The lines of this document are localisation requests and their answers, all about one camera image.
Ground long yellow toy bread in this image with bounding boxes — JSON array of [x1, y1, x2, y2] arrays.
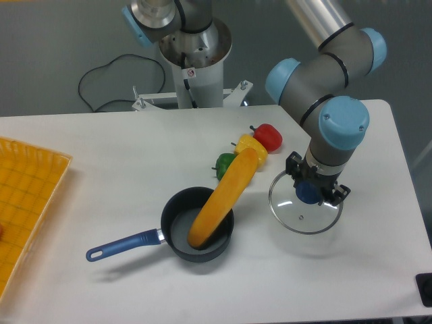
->
[[187, 148, 258, 249]]

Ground black object at table corner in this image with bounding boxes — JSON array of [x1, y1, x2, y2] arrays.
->
[[415, 273, 432, 308]]

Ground dark pot with blue handle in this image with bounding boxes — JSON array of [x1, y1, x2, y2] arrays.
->
[[86, 187, 235, 263]]

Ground yellow toy bell pepper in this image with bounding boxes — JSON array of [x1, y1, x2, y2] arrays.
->
[[232, 134, 268, 169]]

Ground green toy bell pepper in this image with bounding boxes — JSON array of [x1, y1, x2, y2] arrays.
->
[[212, 153, 236, 181]]

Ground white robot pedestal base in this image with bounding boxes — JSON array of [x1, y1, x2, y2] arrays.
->
[[131, 16, 254, 111]]

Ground red toy bell pepper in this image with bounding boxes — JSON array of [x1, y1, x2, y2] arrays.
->
[[250, 124, 283, 153]]

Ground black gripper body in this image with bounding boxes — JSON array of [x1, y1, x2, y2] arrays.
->
[[292, 161, 338, 200]]

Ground black cable on floor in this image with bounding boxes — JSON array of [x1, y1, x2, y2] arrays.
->
[[78, 53, 166, 113]]

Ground glass lid with blue knob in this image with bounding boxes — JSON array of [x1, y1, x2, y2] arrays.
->
[[268, 172, 344, 235]]

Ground yellow plastic basket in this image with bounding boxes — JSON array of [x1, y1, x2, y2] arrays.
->
[[1, 137, 73, 296]]

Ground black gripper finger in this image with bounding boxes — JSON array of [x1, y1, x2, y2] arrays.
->
[[285, 151, 302, 177], [319, 184, 350, 207]]

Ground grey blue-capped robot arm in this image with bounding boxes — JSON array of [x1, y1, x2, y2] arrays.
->
[[122, 1, 387, 206]]

